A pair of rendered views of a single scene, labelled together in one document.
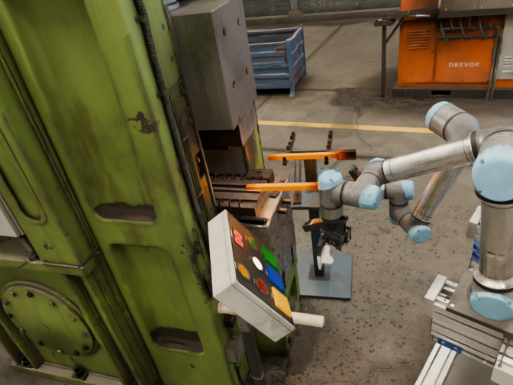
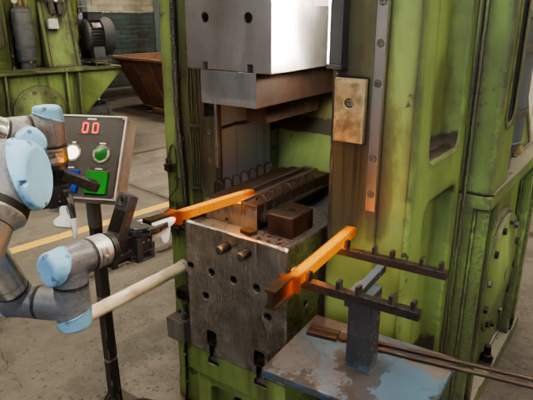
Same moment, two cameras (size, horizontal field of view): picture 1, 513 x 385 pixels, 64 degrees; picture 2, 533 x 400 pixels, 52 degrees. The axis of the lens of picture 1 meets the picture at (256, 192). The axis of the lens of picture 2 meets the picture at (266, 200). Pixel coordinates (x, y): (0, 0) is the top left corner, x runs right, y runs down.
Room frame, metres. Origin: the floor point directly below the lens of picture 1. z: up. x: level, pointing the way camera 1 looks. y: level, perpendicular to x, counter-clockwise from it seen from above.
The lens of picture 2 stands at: (1.97, -1.49, 1.52)
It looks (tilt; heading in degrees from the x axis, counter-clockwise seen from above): 19 degrees down; 104
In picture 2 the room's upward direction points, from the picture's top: straight up
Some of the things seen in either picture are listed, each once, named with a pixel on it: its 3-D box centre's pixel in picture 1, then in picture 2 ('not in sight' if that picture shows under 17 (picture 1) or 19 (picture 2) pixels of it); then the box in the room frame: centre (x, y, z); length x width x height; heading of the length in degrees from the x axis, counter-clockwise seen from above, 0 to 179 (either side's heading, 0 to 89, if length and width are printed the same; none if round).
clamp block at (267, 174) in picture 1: (259, 179); (290, 220); (1.69, -0.03, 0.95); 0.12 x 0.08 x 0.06; 68
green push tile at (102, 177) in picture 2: (269, 259); (97, 182); (1.06, 0.00, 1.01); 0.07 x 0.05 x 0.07; 3
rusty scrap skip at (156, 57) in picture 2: not in sight; (179, 84); (-1.34, 6.54, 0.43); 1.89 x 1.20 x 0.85; 150
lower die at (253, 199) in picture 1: (217, 196); (270, 192); (1.58, 0.18, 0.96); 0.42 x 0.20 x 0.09; 68
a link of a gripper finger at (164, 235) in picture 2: not in sight; (165, 231); (1.43, -0.32, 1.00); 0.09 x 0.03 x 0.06; 65
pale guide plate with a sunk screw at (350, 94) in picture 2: not in sight; (350, 110); (1.85, -0.02, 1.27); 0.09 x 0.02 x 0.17; 158
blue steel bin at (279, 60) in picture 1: (257, 61); not in sight; (5.76, -0.34, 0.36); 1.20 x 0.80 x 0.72; 65
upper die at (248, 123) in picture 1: (200, 124); (270, 81); (1.58, 0.18, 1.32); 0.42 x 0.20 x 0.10; 68
